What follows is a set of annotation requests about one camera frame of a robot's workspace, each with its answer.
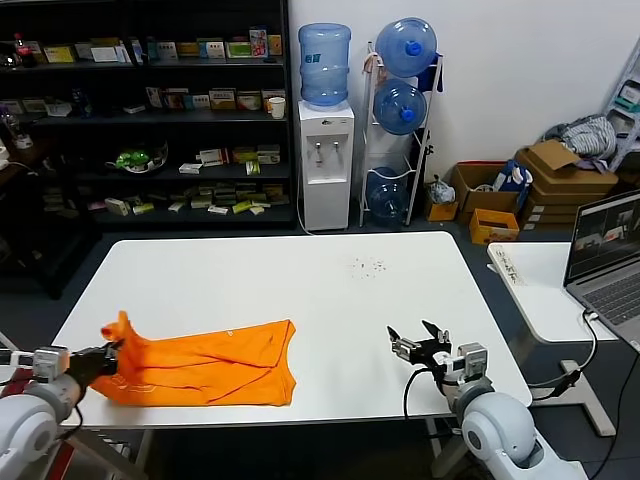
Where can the grey laptop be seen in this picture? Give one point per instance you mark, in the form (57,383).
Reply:
(610,235)

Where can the white purple medicine box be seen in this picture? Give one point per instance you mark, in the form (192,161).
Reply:
(10,107)

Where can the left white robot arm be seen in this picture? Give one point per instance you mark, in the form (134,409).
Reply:
(25,425)

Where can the yellow green medicine box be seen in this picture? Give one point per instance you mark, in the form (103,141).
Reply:
(244,154)

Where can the small yellow box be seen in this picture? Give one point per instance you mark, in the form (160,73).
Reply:
(442,211)

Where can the white paper cup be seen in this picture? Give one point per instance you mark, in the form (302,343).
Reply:
(276,107)

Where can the white teal medicine box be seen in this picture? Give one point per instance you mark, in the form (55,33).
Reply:
(212,49)

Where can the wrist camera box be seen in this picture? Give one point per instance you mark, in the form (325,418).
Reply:
(50,364)
(472,360)

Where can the white blue medicine box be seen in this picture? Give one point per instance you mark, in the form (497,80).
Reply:
(167,51)
(154,98)

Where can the cola bottle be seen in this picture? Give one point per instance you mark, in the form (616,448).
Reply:
(19,50)

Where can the orange t-shirt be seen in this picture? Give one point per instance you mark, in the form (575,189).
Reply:
(200,370)

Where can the bowl with green items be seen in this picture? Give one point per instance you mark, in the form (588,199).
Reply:
(132,159)

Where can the grey metal storage rack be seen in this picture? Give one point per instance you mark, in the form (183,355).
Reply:
(627,125)

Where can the teal boxes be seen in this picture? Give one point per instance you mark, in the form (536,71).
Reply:
(629,97)

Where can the beige yellow medicine box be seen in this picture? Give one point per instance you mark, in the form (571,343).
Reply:
(222,99)

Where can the tall colourful box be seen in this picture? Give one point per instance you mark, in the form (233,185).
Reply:
(258,43)

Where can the small white medicine box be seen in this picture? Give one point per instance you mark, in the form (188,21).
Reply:
(201,102)

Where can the white water dispenser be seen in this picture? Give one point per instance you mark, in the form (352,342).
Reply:
(326,190)

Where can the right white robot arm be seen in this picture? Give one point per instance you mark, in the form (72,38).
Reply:
(495,425)

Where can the white red medicine box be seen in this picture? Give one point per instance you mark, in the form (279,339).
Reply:
(213,157)

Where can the black shelf unit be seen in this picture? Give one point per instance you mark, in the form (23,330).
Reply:
(200,127)

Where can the stack of brown cardboard boxes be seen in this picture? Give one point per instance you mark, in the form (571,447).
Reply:
(565,190)

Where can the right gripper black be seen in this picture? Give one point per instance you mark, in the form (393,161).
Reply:
(427,352)

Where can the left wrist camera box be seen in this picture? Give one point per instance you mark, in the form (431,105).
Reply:
(50,364)

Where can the pink cloth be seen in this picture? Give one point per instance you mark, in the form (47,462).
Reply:
(371,62)

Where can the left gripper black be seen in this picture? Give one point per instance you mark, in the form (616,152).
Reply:
(92,365)

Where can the flat white medicine box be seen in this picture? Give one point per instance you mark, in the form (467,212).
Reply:
(218,209)
(190,168)
(134,108)

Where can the black folded tripod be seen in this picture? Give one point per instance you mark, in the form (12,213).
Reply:
(427,155)

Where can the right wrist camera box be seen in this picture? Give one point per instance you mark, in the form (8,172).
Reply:
(472,360)

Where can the orange pictured medicine box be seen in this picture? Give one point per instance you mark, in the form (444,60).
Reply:
(175,99)

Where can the white side table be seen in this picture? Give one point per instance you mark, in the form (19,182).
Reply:
(545,300)

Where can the blue water jug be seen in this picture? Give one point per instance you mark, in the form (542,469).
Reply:
(405,47)
(400,107)
(386,197)
(324,65)

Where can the blue bottle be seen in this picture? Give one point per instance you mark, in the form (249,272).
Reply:
(81,103)

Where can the white green medicine box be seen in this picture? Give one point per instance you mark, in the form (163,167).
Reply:
(249,101)
(269,154)
(117,206)
(238,50)

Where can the grey plastic bag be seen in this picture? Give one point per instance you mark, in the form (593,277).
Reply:
(442,191)

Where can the small green medicine box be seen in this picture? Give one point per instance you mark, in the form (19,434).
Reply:
(252,168)
(143,208)
(242,207)

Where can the grey blue clothes pile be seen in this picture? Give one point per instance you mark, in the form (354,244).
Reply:
(590,132)

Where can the blue white bag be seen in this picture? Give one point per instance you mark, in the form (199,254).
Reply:
(510,177)

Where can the yellow printed cardboard box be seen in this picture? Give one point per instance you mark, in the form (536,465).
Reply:
(492,230)

